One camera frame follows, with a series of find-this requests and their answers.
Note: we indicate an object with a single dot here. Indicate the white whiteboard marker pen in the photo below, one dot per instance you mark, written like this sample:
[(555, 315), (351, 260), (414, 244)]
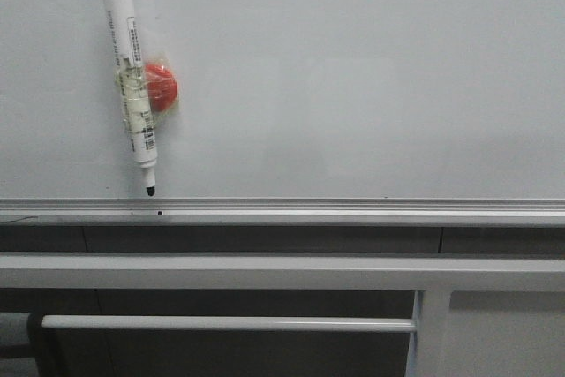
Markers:
[(132, 85)]

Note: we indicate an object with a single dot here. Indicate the aluminium whiteboard tray rail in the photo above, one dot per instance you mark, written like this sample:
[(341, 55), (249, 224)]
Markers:
[(257, 211)]

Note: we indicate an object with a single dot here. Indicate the white metal stand frame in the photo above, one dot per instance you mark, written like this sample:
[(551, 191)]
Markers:
[(434, 279)]

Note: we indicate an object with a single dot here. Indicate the white whiteboard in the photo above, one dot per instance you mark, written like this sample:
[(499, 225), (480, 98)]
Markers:
[(414, 99)]

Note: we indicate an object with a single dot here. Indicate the red round magnet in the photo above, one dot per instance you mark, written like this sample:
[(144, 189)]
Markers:
[(161, 87)]

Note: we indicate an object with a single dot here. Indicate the white horizontal round bar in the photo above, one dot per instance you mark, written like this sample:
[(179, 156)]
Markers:
[(228, 323)]

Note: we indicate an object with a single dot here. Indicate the black chair edge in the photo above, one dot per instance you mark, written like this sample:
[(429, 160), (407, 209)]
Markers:
[(48, 354)]

